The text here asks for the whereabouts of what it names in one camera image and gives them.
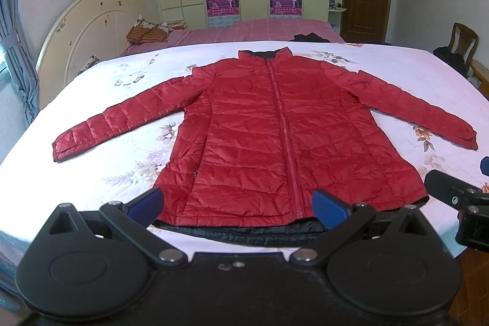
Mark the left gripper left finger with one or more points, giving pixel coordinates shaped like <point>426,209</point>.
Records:
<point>128,222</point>

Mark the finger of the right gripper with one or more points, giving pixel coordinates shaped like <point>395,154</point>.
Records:
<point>451,190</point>
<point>484,165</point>

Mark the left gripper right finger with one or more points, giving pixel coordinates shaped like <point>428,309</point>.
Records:
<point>342,221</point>

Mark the red puffer jacket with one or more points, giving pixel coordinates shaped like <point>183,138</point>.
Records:
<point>262,132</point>

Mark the white floral bed sheet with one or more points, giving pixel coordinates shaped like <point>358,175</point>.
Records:
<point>32,184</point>

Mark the wooden tv cabinet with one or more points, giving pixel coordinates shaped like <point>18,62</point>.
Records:
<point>479,76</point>

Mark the wooden chair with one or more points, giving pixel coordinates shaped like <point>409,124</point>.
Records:
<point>464,41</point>

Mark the blue curtain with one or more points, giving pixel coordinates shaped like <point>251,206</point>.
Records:
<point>18,58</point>

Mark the black garment on bed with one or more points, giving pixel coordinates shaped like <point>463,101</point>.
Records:
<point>310,38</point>

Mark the cream rounded headboard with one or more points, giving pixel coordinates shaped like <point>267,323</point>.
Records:
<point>87,29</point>

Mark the pink bed cover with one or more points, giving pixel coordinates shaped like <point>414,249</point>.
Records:
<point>256,30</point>

